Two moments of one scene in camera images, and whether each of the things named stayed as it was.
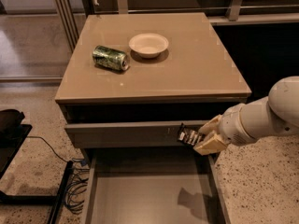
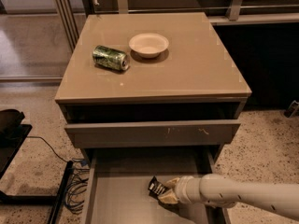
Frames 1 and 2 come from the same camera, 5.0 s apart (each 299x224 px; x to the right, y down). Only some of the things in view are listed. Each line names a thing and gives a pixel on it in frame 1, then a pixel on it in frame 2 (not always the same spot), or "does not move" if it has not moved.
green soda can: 110,58 does not move
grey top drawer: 153,134 does not move
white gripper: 231,129 -> 181,189
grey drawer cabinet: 129,82 does not move
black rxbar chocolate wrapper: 188,135 -> 156,188
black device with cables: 12,134 does not move
